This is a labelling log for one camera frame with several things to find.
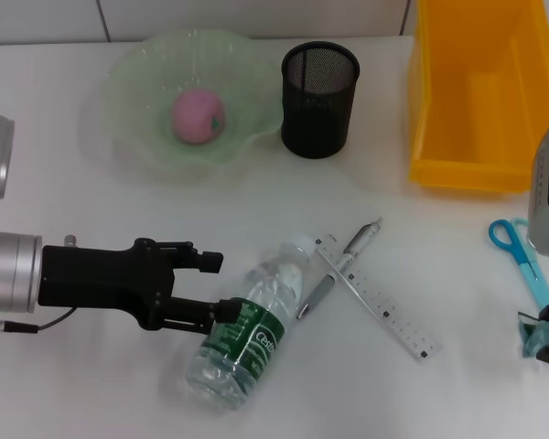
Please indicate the black mesh pen holder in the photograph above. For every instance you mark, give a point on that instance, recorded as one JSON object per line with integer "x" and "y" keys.
{"x": 318, "y": 123}

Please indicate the silver connector stub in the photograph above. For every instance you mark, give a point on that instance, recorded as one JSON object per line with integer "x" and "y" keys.
{"x": 71, "y": 241}

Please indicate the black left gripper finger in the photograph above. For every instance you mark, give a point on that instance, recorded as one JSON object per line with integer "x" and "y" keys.
{"x": 192, "y": 313}
{"x": 212, "y": 263}

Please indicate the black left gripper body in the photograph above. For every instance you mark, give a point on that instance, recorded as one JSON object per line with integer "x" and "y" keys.
{"x": 100, "y": 279}

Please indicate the green glass fruit bowl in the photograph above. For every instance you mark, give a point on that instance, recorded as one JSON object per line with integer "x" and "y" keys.
{"x": 132, "y": 91}

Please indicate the blue scissors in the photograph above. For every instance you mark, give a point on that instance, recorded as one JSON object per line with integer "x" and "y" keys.
{"x": 528, "y": 270}

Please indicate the clear plastic ruler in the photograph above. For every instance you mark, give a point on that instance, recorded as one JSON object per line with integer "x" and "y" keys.
{"x": 393, "y": 320}

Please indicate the clear green-label water bottle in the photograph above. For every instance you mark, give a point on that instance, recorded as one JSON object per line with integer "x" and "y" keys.
{"x": 251, "y": 338}

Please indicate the pink toy peach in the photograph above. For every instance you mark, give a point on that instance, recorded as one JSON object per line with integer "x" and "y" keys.
{"x": 194, "y": 116}

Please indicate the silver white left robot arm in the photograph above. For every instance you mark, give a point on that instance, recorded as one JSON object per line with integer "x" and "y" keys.
{"x": 9, "y": 274}

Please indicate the yellow plastic bin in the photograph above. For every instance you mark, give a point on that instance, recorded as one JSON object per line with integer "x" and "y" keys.
{"x": 485, "y": 114}

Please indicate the silver grey pen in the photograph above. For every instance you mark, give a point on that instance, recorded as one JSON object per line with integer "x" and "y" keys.
{"x": 322, "y": 290}

